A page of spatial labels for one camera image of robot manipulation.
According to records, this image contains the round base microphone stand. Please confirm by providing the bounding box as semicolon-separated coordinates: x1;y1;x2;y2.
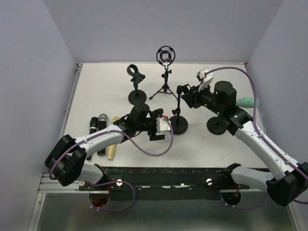
127;64;147;105

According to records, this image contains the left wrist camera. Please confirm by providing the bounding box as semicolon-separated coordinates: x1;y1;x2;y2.
156;116;171;132

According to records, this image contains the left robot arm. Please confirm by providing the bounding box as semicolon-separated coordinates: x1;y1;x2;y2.
45;104;171;190

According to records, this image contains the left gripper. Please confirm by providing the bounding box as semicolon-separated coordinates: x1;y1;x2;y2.
136;108;165;140

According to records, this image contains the edge microphone stand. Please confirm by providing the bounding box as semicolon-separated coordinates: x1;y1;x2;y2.
169;85;188;135

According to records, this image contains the small black microphone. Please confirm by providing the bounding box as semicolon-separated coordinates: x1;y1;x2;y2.
86;117;99;161

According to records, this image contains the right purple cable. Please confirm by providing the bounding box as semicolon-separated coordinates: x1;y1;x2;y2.
204;66;308;210

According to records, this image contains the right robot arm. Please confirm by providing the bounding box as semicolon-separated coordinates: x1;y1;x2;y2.
181;81;308;206

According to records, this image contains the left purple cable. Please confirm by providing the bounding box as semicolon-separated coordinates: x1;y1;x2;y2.
49;120;174;212

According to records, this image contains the purple cable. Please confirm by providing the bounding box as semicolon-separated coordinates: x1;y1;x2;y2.
49;120;174;212
204;66;308;210

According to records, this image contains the black tripod microphone stand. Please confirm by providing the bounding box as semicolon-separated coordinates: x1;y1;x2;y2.
149;45;177;100

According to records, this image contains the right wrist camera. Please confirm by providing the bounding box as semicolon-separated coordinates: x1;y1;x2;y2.
196;67;214;92

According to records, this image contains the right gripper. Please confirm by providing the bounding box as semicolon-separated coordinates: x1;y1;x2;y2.
180;80;223;115

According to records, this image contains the gold microphone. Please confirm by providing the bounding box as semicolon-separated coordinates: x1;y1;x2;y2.
106;116;121;160

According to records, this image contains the black mounting rail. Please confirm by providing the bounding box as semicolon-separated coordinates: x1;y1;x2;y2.
79;167;240;201

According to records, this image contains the teal microphone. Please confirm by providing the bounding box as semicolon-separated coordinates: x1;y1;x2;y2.
236;97;255;108

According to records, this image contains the black glitter microphone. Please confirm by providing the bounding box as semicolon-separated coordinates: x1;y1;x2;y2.
97;114;108;156

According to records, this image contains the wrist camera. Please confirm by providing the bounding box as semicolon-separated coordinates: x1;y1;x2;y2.
196;67;214;92
156;116;171;132

